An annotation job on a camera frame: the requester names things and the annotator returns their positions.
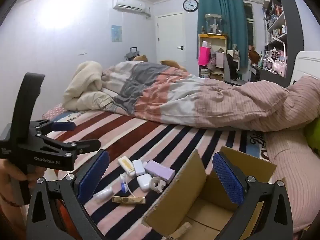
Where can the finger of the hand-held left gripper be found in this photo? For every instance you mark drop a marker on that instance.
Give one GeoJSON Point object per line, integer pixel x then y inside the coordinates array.
{"type": "Point", "coordinates": [62, 126]}
{"type": "Point", "coordinates": [75, 148]}

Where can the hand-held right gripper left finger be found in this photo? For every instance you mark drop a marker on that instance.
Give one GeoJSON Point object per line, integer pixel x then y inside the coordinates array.
{"type": "Point", "coordinates": [92, 178]}

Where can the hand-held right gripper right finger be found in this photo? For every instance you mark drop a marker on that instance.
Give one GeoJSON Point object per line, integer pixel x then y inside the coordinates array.
{"type": "Point", "coordinates": [228, 180]}

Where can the white plastic bottle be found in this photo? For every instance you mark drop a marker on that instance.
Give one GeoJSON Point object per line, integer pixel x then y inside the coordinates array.
{"type": "Point", "coordinates": [102, 193]}

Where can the cream yellow packet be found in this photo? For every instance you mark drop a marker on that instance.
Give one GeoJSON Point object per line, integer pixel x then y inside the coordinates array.
{"type": "Point", "coordinates": [126, 165]}

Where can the brown cardboard box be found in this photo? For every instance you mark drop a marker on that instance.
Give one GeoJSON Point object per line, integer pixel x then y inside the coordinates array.
{"type": "Point", "coordinates": [190, 180]}

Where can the gold rectangular bar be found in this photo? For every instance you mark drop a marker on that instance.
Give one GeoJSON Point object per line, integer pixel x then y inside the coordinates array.
{"type": "Point", "coordinates": [128, 200]}

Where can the small white charger box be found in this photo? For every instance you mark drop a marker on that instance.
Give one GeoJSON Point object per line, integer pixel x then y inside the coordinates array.
{"type": "Point", "coordinates": [138, 167]}

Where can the white earbuds case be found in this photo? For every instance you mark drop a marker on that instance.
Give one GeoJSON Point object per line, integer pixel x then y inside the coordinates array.
{"type": "Point", "coordinates": [143, 182]}

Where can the purple carton box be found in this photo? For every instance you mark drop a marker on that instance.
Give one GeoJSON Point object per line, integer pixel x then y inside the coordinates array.
{"type": "Point", "coordinates": [160, 171]}

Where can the person's left forearm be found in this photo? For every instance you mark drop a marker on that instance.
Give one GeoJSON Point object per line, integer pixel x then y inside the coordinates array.
{"type": "Point", "coordinates": [10, 220]}

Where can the person's left hand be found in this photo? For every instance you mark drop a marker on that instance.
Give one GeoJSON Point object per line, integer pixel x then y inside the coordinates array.
{"type": "Point", "coordinates": [5, 175]}

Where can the cream jacket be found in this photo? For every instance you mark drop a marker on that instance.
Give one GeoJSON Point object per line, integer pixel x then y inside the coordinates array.
{"type": "Point", "coordinates": [85, 85]}

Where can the pink striped pillow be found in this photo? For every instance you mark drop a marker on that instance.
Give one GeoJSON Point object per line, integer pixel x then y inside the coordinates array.
{"type": "Point", "coordinates": [287, 167]}

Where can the striped pink fleece blanket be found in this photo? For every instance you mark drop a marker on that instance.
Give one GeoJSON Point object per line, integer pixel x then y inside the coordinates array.
{"type": "Point", "coordinates": [150, 140]}

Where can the green plush toy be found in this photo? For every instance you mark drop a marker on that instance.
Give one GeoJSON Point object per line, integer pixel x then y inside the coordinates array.
{"type": "Point", "coordinates": [313, 135]}

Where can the grey suitcase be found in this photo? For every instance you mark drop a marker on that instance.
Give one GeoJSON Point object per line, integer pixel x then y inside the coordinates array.
{"type": "Point", "coordinates": [131, 56]}

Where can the patchwork pink grey duvet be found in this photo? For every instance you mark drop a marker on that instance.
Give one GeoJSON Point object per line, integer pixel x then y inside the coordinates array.
{"type": "Point", "coordinates": [175, 97]}

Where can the brown plush toy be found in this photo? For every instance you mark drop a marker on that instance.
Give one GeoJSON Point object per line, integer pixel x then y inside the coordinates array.
{"type": "Point", "coordinates": [141, 58]}
{"type": "Point", "coordinates": [171, 64]}

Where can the dark desk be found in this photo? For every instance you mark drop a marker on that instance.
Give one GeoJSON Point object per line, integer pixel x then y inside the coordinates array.
{"type": "Point", "coordinates": [265, 73]}

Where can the grey desk chair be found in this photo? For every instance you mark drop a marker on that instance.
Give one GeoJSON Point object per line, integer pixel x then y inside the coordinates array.
{"type": "Point", "coordinates": [228, 67]}

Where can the pale pink desk item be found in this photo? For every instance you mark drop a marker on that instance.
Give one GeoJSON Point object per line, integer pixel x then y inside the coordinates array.
{"type": "Point", "coordinates": [279, 67]}

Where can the bright pink bag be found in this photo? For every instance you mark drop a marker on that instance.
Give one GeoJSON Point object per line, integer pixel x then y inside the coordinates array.
{"type": "Point", "coordinates": [204, 56]}

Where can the brown round ornament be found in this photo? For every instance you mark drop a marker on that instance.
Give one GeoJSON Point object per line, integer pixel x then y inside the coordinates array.
{"type": "Point", "coordinates": [254, 56]}

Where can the white air conditioner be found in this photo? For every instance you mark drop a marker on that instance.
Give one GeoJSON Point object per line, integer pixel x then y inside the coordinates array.
{"type": "Point", "coordinates": [128, 5]}

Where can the white bed headboard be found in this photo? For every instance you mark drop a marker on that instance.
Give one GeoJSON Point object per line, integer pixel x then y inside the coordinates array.
{"type": "Point", "coordinates": [307, 65]}

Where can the white door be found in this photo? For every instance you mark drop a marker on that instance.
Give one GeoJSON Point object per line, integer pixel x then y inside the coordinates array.
{"type": "Point", "coordinates": [170, 37]}

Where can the yellow shelf unit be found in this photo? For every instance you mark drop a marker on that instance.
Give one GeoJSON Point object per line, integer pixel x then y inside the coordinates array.
{"type": "Point", "coordinates": [212, 37]}

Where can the teal curtain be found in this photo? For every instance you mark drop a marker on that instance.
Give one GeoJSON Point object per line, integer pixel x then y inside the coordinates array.
{"type": "Point", "coordinates": [230, 25]}

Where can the glass tank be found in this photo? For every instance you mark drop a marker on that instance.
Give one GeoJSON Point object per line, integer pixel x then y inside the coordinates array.
{"type": "Point", "coordinates": [213, 23]}

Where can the dark bookshelf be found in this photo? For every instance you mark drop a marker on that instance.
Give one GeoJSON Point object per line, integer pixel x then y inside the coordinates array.
{"type": "Point", "coordinates": [292, 30]}

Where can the light blue wall poster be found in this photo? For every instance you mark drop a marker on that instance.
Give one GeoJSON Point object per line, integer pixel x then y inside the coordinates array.
{"type": "Point", "coordinates": [116, 33]}

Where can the round wall clock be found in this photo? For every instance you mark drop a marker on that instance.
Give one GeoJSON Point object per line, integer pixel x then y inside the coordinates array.
{"type": "Point", "coordinates": [190, 5]}

